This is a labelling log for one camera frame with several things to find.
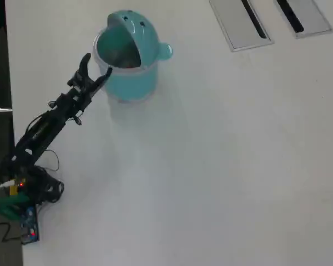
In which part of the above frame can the white flat cable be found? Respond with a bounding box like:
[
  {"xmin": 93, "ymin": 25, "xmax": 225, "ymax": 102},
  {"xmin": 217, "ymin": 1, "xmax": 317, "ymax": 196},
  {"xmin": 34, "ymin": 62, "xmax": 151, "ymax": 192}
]
[{"xmin": 0, "ymin": 180, "xmax": 17, "ymax": 199}]

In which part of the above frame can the teal whale-shaped bin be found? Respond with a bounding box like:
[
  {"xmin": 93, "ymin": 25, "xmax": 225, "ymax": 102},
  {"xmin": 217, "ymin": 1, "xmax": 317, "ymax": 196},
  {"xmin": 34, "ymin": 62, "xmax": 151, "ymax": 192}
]
[{"xmin": 93, "ymin": 9, "xmax": 174, "ymax": 103}]

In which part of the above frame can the silver desk cable grommet plate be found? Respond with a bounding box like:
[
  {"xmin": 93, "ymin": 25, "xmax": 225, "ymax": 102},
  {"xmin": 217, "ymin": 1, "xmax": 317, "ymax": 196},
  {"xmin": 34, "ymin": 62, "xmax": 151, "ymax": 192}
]
[
  {"xmin": 271, "ymin": 0, "xmax": 333, "ymax": 39},
  {"xmin": 208, "ymin": 0, "xmax": 275, "ymax": 53}
]

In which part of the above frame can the long black power cable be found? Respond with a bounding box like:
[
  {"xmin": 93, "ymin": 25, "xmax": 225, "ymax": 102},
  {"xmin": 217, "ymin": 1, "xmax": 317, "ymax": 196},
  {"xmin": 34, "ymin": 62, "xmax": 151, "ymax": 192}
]
[{"xmin": 0, "ymin": 204, "xmax": 23, "ymax": 243}]

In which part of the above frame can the green table clamp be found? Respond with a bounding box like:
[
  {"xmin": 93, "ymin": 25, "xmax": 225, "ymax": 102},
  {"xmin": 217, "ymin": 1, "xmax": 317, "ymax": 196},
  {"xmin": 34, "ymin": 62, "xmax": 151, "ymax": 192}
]
[{"xmin": 0, "ymin": 192, "xmax": 28, "ymax": 221}]

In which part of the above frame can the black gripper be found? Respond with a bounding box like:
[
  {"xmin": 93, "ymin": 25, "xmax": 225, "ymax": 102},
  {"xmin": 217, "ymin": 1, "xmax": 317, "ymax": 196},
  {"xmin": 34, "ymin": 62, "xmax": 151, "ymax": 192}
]
[{"xmin": 74, "ymin": 53, "xmax": 114, "ymax": 105}]

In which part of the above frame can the blue circuit board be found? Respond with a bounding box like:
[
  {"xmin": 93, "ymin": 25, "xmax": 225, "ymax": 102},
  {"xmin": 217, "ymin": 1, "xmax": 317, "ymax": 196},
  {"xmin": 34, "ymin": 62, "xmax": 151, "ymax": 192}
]
[{"xmin": 19, "ymin": 206, "xmax": 40, "ymax": 244}]

